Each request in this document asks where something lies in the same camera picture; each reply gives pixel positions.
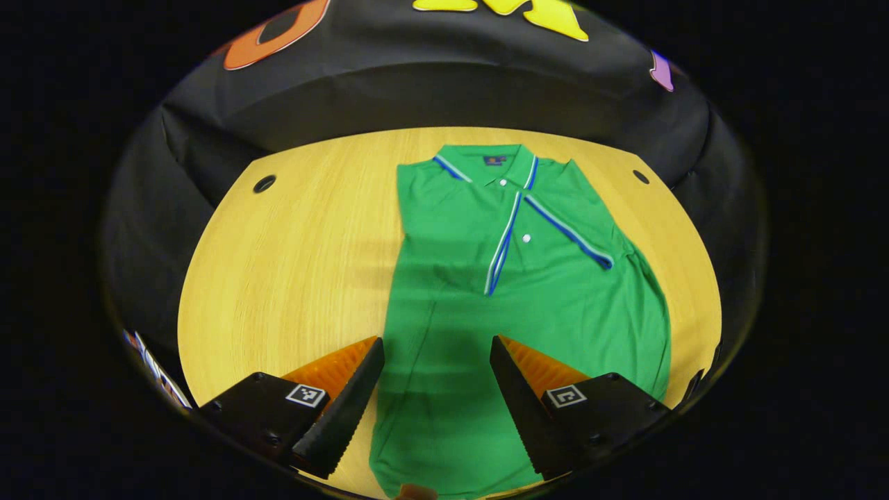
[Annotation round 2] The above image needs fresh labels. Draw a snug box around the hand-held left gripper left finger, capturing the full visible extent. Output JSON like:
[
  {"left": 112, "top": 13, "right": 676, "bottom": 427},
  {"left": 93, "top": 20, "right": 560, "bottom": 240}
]
[{"left": 197, "top": 336, "right": 386, "bottom": 481}]

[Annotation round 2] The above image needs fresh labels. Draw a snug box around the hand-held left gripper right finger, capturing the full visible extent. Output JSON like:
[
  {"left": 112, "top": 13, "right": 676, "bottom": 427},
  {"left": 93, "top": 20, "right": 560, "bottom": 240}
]
[{"left": 489, "top": 335, "right": 672, "bottom": 481}]

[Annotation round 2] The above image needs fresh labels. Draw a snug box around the green T-shirt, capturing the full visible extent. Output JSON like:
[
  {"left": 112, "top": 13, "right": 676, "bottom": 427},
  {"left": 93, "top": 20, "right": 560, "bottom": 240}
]
[{"left": 368, "top": 143, "right": 673, "bottom": 500}]

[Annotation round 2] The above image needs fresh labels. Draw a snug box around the colourful printed sheet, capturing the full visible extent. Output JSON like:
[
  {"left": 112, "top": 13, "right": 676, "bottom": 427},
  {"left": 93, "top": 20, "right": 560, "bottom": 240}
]
[{"left": 124, "top": 328, "right": 194, "bottom": 412}]

